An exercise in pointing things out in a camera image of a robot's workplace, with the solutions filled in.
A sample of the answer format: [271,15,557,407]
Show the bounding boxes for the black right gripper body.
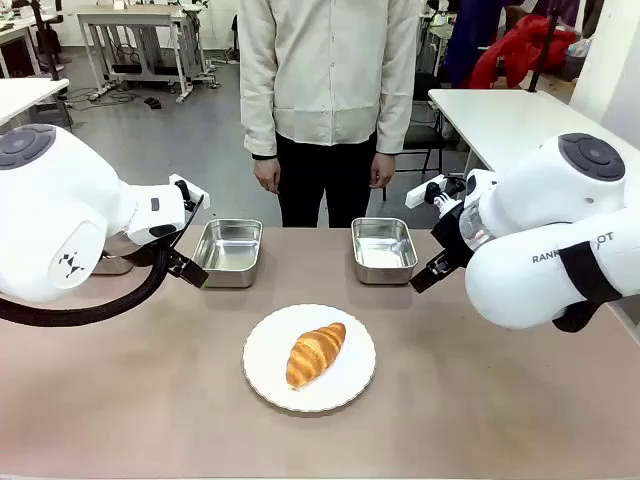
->
[430,198,474,267]

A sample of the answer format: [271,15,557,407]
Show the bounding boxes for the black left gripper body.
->
[170,179,207,254]

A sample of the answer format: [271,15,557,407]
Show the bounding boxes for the person's left forearm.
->
[374,59,418,157]

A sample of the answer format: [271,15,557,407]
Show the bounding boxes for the person's right forearm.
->
[239,59,280,161]

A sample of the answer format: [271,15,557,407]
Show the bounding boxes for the steel rectangular container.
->
[191,218,264,290]
[350,216,419,287]
[91,249,135,277]

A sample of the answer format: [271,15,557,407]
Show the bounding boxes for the golden croissant bread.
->
[285,321,348,391]

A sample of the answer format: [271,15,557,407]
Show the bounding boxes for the person's left hand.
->
[368,151,397,191]

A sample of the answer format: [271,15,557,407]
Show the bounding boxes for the person's right hand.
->
[253,153,282,195]

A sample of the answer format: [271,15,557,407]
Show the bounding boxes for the black office chair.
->
[398,72,447,177]

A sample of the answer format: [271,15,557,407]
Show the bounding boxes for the white table with black pole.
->
[428,88,632,177]

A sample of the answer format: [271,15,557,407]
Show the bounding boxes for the white scalloped plate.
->
[242,303,378,414]

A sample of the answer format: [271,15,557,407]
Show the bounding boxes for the white power strip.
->
[87,82,127,100]

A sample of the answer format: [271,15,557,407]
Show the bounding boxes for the red jacket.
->
[468,13,579,91]

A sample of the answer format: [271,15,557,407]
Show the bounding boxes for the grey workbench desk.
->
[75,3,207,105]

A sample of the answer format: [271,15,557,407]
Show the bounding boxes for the purple garment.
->
[443,0,519,89]

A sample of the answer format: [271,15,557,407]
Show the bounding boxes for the person in cream shirt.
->
[239,0,422,229]

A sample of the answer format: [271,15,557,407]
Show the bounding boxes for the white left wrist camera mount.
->
[168,173,212,202]

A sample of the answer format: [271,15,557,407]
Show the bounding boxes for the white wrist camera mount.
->
[168,173,212,202]
[405,172,467,208]

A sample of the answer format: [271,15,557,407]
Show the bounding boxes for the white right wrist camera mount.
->
[405,172,467,208]

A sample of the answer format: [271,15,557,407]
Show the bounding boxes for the black sleeved cable bundle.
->
[0,244,172,329]

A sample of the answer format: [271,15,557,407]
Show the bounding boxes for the black strap on arm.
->
[551,240,624,334]

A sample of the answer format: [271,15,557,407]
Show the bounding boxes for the black camera pole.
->
[527,0,560,95]
[27,0,65,82]

